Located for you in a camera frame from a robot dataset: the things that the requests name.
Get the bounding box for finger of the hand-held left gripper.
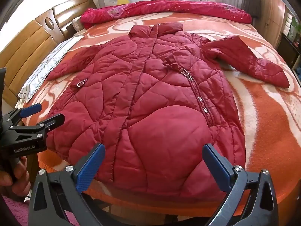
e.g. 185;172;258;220
9;113;65;144
3;104;43;129

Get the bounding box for wooden headboard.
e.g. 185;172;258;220
0;0;97;104

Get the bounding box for dark hanging clothes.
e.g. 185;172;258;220
242;0;260;25

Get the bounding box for red floral quilt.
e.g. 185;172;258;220
80;0;252;30

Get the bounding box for pink rug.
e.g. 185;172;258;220
0;194;73;226

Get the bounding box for wooden wardrobe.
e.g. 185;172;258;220
260;0;286;50

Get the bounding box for white quilted sheet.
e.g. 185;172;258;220
17;38;78;103

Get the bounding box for dark cabinet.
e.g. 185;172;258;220
277;35;301;70

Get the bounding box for orange and white blanket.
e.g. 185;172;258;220
16;16;301;219

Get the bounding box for person's left hand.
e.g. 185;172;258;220
0;157;32;197

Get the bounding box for white pillow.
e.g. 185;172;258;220
72;18;86;32

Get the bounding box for red quilted puffer coat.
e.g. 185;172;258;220
46;23;290;204

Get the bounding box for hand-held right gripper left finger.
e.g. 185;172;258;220
28;143;106;226

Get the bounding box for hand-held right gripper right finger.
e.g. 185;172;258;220
203;144;279;226

